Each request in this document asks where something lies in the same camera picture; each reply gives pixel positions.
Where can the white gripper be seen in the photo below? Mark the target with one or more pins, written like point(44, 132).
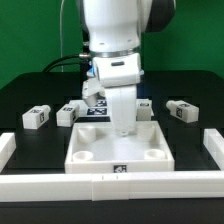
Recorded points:
point(121, 101)

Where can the white square tabletop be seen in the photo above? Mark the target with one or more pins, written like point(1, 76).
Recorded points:
point(96, 148)

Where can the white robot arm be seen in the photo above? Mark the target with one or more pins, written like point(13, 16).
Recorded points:
point(114, 28)

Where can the white marker sheet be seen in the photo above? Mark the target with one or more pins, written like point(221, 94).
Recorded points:
point(101, 110)

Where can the white front fence bar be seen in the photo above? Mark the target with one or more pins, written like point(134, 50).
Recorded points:
point(121, 186)

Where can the white left fence piece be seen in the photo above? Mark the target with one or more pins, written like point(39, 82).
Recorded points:
point(7, 148)

